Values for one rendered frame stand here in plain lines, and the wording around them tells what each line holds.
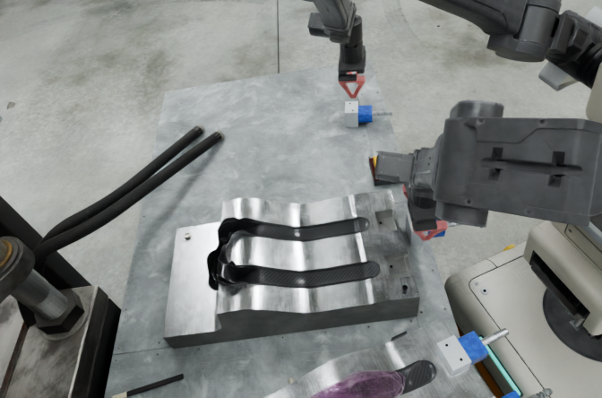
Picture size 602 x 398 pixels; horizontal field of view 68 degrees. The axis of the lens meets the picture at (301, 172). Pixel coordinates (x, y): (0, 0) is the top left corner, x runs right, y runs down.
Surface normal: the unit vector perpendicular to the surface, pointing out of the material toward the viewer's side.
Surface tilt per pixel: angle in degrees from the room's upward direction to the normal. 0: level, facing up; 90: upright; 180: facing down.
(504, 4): 62
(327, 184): 0
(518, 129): 50
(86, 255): 0
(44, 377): 0
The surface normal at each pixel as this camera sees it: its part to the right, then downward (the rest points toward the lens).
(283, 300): 0.34, -0.65
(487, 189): -0.76, -0.10
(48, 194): -0.14, -0.66
